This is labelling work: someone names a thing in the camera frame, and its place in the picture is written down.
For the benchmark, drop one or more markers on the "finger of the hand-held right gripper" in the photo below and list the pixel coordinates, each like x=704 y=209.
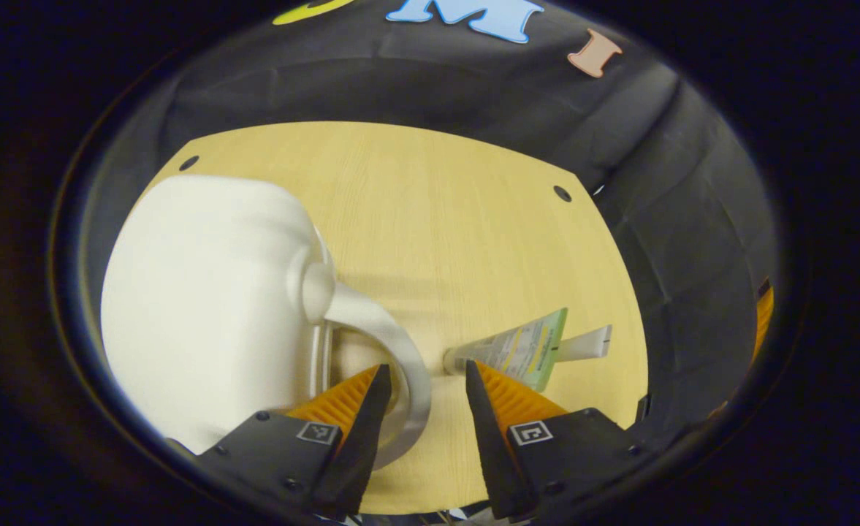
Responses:
x=765 y=321

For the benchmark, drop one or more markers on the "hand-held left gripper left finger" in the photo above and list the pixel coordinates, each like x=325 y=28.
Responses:
x=360 y=446

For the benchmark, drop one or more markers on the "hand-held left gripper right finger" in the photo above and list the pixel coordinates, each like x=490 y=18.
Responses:
x=492 y=453

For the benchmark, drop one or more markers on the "green label skin care tube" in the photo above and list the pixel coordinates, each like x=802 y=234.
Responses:
x=521 y=351

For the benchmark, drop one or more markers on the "white skin care tube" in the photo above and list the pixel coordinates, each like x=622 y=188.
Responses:
x=587 y=343

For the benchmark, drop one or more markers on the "white suitcase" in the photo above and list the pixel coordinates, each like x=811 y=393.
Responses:
x=203 y=292

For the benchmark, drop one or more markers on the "black backdrop cloth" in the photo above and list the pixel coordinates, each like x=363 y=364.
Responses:
x=400 y=80

